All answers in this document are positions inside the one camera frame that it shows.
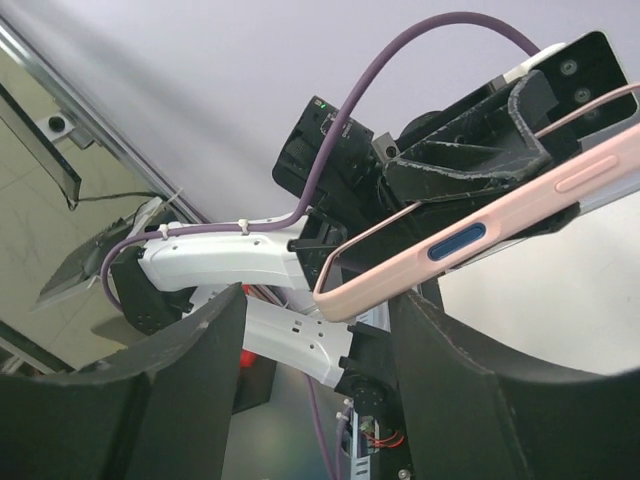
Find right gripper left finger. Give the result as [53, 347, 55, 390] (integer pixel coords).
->
[1, 285, 247, 479]

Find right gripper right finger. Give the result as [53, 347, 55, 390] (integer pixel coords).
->
[389, 292, 639, 479]

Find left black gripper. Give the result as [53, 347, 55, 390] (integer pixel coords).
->
[272, 70, 565, 235]

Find phone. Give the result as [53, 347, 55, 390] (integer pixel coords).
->
[313, 125, 639, 322]

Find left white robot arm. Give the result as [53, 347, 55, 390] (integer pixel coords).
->
[103, 69, 577, 334]

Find red storage bin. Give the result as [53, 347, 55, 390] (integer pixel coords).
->
[240, 350, 258, 369]

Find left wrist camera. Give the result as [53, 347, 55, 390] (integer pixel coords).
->
[504, 31, 638, 140]

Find left aluminium frame post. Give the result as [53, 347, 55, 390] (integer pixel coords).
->
[1, 13, 178, 196]

